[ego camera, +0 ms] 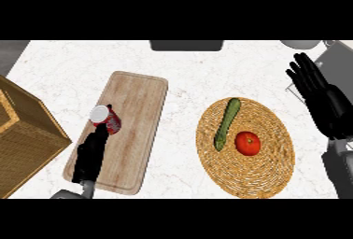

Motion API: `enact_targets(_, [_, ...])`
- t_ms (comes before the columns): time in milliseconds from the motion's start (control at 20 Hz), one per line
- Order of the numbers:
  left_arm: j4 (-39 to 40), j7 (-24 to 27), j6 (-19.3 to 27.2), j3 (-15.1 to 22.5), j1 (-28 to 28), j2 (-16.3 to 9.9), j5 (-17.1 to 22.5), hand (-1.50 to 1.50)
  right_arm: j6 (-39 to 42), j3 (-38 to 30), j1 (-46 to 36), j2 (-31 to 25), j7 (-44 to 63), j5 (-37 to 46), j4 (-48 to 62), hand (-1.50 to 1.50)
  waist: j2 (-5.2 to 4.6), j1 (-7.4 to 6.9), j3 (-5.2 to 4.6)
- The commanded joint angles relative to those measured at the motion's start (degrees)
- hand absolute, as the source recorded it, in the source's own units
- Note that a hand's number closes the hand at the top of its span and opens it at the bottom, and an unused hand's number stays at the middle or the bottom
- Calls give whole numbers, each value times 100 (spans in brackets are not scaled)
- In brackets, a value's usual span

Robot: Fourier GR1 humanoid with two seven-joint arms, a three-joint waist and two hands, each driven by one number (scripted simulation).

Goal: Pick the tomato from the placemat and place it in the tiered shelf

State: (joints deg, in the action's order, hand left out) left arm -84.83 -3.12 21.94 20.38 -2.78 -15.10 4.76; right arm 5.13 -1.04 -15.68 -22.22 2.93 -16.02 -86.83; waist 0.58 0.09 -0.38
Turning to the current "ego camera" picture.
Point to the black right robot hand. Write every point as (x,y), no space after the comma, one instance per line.
(324,99)

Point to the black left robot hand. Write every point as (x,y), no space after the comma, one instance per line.
(87,158)

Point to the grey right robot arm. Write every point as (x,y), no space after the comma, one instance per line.
(341,168)

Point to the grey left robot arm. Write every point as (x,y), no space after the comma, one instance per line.
(81,190)

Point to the brown wicker tiered shelf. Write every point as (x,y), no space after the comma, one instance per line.
(27,140)

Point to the red tomato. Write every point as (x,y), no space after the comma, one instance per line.
(247,143)

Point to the round woven straw placemat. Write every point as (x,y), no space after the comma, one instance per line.
(257,174)

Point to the red can with white lid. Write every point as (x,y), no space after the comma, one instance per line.
(104,117)

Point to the grey round bowl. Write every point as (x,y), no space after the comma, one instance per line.
(300,44)

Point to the wooden cutting board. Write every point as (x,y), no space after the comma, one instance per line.
(133,102)

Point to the green cucumber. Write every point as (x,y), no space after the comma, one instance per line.
(228,121)

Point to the dark grey rectangular appliance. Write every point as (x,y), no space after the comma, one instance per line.
(186,45)

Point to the dark grey panel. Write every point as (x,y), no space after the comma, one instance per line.
(11,54)

